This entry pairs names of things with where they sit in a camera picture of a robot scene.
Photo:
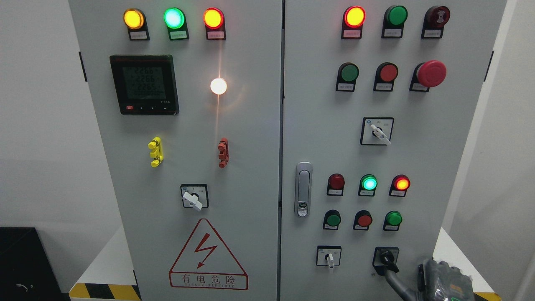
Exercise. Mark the green push button lower right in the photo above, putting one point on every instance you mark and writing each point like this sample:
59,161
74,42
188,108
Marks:
392,221

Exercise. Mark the grey electrical cabinet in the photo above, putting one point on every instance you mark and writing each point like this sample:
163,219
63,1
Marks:
280,60

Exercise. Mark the green push button second row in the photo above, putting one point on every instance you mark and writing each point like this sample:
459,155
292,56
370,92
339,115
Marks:
346,77

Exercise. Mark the green indicator light top left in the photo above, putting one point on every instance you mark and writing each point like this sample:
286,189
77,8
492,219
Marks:
176,24

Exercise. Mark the white glowing indicator light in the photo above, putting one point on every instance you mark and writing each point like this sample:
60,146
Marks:
218,86

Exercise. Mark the red push button second row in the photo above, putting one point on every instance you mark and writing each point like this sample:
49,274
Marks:
384,80

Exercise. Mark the white selector switch bottom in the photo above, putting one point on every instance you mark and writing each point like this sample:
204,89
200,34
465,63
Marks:
328,256

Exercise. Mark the green lit indicator light middle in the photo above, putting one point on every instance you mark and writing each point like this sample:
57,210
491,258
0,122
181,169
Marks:
368,184

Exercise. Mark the white selector switch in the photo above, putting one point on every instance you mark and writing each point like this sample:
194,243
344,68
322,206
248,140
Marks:
328,256
376,130

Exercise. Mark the red high voltage warning sticker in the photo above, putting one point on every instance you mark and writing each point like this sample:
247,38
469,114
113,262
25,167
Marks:
206,262

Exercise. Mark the red indicator light right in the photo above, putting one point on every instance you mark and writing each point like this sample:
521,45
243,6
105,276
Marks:
399,186

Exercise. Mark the white selector switch left door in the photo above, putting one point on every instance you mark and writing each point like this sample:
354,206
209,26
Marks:
195,196

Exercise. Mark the green button top right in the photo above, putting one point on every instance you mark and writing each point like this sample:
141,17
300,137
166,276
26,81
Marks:
393,22

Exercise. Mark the yellow terminal connector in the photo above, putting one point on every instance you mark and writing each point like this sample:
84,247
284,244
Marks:
156,151

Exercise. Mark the red indicator light top left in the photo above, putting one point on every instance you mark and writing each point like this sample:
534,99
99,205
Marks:
214,21

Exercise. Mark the green push button lower left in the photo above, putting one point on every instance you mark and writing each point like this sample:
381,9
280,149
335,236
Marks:
332,220

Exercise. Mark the red lit indicator right door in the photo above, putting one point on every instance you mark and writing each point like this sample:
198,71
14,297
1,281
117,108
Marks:
352,22

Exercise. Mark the black rotary knob switch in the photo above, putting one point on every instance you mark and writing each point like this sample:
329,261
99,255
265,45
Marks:
381,258

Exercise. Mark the silver cabinet door handle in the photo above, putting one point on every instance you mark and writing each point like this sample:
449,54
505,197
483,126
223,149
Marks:
304,171

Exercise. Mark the green push button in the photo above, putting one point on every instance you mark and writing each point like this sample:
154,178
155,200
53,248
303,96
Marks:
332,220
392,221

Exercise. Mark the dark red buzzer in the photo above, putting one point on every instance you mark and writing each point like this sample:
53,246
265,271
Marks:
434,22

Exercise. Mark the red push button lower middle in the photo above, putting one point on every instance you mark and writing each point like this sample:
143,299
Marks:
362,220

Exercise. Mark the dark red indicator light left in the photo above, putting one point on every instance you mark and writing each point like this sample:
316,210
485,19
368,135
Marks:
335,185

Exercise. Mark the black digital power meter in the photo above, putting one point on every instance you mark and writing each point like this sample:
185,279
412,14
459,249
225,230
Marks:
145,84

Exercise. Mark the black box on floor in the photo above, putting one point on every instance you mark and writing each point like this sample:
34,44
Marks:
25,272

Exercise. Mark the red terminal connector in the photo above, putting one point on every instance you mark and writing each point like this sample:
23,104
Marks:
223,149

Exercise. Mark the red emergency stop mushroom button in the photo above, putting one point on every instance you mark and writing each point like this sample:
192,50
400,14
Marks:
427,75

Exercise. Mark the yellow indicator light top left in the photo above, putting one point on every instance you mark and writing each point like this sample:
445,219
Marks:
136,24

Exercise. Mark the white selector switch upper right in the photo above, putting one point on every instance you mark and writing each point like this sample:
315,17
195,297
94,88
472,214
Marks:
376,130

